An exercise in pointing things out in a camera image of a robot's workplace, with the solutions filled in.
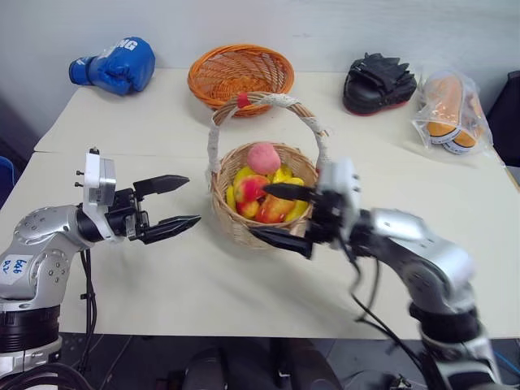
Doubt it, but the black chair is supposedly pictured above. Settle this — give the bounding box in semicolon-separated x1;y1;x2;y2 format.
484;70;520;168

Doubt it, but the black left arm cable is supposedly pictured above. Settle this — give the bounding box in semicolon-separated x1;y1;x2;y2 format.
77;247;99;375

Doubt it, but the wicker basket with handle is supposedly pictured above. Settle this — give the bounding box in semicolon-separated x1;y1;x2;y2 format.
205;92;332;250

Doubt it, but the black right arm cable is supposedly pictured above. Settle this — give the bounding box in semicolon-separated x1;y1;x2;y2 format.
344;242;448;390

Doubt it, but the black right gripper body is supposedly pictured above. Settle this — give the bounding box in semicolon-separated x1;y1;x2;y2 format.
306;188;353;248

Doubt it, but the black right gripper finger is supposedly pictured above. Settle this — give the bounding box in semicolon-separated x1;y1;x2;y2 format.
262;182;317;203
248;226;316;260

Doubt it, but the blue object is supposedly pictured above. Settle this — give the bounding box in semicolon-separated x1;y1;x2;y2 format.
0;155;15;209

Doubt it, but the small red yellow fruit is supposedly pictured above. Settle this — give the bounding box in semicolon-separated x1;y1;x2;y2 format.
236;199;262;219

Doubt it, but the blue boxing glove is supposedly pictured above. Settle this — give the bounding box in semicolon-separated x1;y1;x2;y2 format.
67;37;157;97

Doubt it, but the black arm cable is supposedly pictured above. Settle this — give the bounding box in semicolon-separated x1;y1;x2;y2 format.
77;247;99;375
344;242;448;390

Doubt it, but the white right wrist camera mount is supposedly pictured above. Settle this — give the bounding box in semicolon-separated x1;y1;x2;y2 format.
316;158;363;249

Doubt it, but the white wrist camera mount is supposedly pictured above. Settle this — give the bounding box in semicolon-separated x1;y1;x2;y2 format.
75;146;119;245
316;158;363;249

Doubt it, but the red yellow apple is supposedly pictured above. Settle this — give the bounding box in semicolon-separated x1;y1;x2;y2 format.
234;174;271;204
254;193;297;225

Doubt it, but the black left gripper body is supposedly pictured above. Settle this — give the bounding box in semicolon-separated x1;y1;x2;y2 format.
106;187;150;242

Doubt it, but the pink peach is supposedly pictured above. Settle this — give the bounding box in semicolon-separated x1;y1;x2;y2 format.
246;141;282;176

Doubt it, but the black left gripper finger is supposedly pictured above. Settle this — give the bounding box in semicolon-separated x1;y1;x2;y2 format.
132;175;191;201
140;214;202;245

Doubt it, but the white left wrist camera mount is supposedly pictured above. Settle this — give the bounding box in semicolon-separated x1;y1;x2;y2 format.
75;146;119;245

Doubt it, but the orange wicker bowl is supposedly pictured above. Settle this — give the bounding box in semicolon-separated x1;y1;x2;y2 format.
187;43;297;119

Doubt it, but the yellow banana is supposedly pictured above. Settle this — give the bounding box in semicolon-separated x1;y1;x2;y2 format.
284;199;309;223
232;165;258;189
224;185;239;213
271;163;306;188

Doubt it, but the black boxing focus mitt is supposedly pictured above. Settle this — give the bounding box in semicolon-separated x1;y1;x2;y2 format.
341;51;418;117

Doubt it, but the plastic bag with orange shoes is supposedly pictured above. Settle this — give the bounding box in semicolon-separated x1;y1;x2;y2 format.
410;68;496;158

